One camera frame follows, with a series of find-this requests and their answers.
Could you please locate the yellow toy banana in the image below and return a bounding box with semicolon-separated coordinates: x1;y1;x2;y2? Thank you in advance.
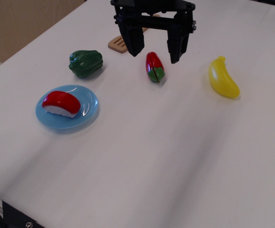
208;56;240;98

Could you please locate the red and white toy sushi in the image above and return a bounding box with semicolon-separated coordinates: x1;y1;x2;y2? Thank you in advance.
42;91;81;118

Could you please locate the light blue plastic plate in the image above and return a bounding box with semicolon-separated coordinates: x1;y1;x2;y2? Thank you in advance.
35;85;99;131

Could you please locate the red and green toy pepper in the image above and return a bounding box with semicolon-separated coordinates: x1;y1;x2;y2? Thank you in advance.
146;52;165;83

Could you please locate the wooden slotted spatula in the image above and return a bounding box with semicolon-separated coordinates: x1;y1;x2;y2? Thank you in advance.
108;16;158;54

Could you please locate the green toy bell pepper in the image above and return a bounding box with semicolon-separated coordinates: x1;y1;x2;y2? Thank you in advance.
69;50;103;78

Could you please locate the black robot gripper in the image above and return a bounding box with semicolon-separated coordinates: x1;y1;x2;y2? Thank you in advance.
110;0;196;64

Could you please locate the black metal corner bracket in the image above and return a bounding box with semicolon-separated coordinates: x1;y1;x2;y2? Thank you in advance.
2;201;44;228

